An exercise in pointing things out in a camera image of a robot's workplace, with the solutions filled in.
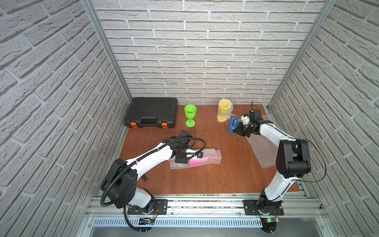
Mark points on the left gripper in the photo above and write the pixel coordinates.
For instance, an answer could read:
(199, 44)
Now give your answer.
(182, 157)

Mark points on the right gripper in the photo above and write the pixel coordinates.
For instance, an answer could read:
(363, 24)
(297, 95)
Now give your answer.
(239, 131)

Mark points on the pink plastic wine glass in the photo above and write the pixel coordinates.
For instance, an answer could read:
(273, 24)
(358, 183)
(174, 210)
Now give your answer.
(199, 162)

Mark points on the bubble wrap sheet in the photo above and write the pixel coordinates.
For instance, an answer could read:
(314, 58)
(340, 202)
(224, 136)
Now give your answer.
(208, 157)
(265, 144)
(225, 111)

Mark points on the yellow plastic wine glass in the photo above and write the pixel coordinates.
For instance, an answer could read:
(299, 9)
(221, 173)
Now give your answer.
(224, 110)

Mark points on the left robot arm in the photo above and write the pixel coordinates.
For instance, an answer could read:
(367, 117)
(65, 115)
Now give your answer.
(120, 183)

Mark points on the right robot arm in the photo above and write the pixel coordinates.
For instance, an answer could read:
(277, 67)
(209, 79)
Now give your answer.
(292, 160)

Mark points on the green plastic wine glass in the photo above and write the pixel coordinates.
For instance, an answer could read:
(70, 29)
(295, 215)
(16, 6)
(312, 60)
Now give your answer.
(190, 113)

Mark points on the blue tape dispenser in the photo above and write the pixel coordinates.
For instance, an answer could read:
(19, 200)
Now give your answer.
(233, 124)

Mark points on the black plastic tool case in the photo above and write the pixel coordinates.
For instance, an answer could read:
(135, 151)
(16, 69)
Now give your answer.
(157, 112)

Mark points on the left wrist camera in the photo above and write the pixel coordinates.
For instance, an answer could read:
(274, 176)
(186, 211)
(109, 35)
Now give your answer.
(195, 154)

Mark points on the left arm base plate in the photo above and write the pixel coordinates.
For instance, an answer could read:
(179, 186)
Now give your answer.
(155, 206)

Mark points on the aluminium mounting rail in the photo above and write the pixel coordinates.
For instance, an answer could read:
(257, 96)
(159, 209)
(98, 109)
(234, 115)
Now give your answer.
(225, 211)

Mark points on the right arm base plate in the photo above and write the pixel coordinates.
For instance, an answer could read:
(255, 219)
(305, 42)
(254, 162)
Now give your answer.
(256, 207)

